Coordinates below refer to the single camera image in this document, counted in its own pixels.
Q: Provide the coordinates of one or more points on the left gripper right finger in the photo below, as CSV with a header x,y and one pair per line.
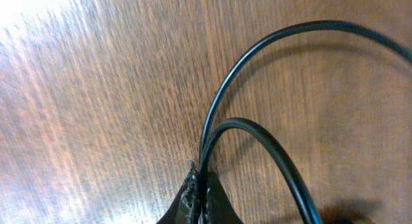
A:
x,y
218,209

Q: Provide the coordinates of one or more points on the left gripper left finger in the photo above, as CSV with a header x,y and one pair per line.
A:
x,y
184,208

